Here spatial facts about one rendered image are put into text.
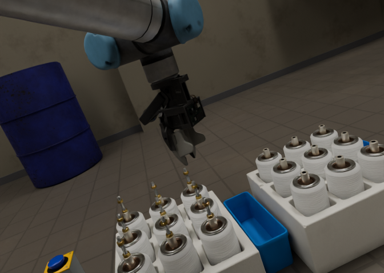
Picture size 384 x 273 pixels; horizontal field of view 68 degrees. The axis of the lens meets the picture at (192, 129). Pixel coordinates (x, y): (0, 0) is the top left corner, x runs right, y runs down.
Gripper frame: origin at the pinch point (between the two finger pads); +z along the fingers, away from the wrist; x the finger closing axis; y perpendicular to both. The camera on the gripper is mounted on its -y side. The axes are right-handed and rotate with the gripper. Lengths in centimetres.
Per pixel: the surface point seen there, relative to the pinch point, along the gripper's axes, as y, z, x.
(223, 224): 3.4, 21.0, 0.5
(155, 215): -24.1, 22.1, 2.7
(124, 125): -207, 34, 157
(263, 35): -73, -7, 292
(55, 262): -29.3, 13.3, -27.5
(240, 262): 7.7, 28.8, -3.7
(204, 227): -1.6, 20.9, -1.2
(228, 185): -30, 46, 57
